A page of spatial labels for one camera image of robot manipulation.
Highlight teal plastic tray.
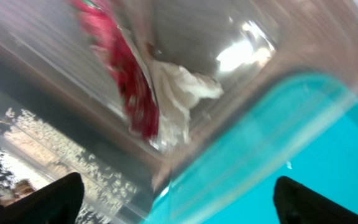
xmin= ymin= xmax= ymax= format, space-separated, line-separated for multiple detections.
xmin=146 ymin=72 xmax=358 ymax=223

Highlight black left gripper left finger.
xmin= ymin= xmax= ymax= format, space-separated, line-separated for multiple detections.
xmin=0 ymin=172 xmax=85 ymax=224

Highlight red snack wrapper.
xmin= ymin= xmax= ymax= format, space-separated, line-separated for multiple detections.
xmin=71 ymin=0 xmax=159 ymax=141

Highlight clear plastic bin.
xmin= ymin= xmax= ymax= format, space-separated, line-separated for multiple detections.
xmin=0 ymin=0 xmax=358 ymax=223

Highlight white tissue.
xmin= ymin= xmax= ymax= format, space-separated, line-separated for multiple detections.
xmin=150 ymin=60 xmax=224 ymax=147

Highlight black rectangular tray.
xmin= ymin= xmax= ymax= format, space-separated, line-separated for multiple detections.
xmin=0 ymin=61 xmax=154 ymax=223

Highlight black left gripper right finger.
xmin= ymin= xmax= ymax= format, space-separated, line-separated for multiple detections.
xmin=273 ymin=176 xmax=358 ymax=224

